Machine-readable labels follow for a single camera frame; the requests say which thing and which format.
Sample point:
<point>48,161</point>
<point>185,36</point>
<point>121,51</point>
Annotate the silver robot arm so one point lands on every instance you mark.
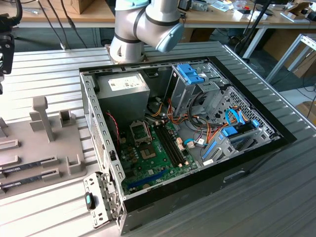
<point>128,24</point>

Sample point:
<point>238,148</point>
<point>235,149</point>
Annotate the CPU socket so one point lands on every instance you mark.
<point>148,151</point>

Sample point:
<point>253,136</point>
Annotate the brown cardboard box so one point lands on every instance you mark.
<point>306,64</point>
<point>307,111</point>
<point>74,5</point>

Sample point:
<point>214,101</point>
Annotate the grey parts rack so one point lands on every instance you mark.
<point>32,150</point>

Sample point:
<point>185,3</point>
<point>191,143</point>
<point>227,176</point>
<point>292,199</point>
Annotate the dark RAM stick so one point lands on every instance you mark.
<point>24,168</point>
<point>24,182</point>

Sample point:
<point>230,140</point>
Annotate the grey power supply unit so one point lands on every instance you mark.
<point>123,101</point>

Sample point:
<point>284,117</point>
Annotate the black case fan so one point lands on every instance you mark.
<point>111,137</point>

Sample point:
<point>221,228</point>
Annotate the blue black latch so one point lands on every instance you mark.
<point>89,201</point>

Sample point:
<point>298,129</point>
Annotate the green motherboard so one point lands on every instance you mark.
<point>138,172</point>

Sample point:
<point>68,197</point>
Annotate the blue plastic drive latch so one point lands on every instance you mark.
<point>191,74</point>

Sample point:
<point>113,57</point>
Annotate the blue expansion slot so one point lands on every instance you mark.
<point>148,178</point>

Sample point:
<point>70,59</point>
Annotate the blue disk carrier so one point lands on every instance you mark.
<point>229,131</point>

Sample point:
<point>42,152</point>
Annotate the black open PC case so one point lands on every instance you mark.
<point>197,197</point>

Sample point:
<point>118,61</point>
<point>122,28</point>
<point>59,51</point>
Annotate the white box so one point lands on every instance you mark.
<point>249,14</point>

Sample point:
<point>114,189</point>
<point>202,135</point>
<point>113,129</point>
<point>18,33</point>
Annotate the black tripod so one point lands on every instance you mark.
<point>256,22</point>

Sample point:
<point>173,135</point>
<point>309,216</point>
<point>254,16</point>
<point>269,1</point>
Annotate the grey disk bay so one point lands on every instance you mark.
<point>247,148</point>

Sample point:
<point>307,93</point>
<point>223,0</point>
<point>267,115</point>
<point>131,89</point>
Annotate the wooden desk white legs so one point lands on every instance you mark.
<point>271,22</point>

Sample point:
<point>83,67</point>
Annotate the small open cardboard box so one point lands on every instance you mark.
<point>298,8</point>

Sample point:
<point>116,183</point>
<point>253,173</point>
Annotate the silver slot bracket cover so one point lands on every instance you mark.
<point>98,200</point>

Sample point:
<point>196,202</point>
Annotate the blue plastic disk rail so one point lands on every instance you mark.
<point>210,148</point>

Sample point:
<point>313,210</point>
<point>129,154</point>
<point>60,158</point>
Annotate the aluminium frame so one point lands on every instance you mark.
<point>284,59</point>

